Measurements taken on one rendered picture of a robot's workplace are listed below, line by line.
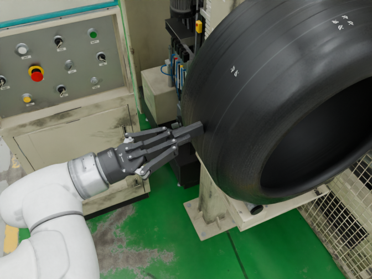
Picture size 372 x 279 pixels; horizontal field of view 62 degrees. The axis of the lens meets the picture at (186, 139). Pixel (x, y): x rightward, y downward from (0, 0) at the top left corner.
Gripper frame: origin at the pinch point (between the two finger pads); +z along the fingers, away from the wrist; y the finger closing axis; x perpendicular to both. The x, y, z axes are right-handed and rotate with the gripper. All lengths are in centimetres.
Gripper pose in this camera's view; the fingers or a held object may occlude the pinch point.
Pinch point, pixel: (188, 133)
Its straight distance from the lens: 69.6
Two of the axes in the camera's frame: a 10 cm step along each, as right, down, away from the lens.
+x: 1.3, 6.0, 7.9
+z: 9.1, -3.9, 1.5
